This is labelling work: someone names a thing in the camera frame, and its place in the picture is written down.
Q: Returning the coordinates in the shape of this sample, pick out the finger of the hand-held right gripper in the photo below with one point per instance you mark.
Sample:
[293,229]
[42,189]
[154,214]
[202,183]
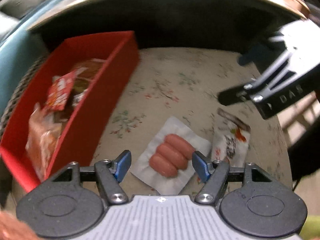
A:
[250,58]
[232,97]

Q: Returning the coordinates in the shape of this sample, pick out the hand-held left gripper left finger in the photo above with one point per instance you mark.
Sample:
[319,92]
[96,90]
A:
[123,166]

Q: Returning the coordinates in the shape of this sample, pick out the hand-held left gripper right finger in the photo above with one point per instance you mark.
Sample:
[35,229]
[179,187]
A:
[200,166]

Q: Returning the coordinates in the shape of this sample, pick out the clear sausage packet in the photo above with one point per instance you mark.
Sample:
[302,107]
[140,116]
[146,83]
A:
[170,155]

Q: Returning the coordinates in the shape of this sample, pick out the white chicken snack packet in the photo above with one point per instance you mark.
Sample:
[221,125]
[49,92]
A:
[230,147]

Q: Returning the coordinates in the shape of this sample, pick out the red cardboard box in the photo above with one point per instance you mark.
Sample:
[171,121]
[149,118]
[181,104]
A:
[100,100]

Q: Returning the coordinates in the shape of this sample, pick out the white packet with orange sticks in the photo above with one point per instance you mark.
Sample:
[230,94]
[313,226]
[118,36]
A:
[42,140]

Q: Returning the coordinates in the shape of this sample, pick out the brown dried meat packet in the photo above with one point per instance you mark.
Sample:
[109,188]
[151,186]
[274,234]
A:
[85,77]

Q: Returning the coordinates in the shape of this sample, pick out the red snack packet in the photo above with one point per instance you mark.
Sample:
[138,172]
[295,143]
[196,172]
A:
[58,92]

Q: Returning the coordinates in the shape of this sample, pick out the wooden stool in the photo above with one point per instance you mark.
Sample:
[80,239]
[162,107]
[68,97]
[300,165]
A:
[307,115]

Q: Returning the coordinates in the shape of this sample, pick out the floral printed mat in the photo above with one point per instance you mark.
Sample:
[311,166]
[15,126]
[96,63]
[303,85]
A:
[175,85]

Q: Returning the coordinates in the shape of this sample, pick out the dark coffee table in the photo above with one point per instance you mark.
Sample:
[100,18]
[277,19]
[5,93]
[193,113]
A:
[175,22]

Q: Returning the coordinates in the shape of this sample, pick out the teal sofa cover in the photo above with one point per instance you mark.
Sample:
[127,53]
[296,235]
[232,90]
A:
[15,62]

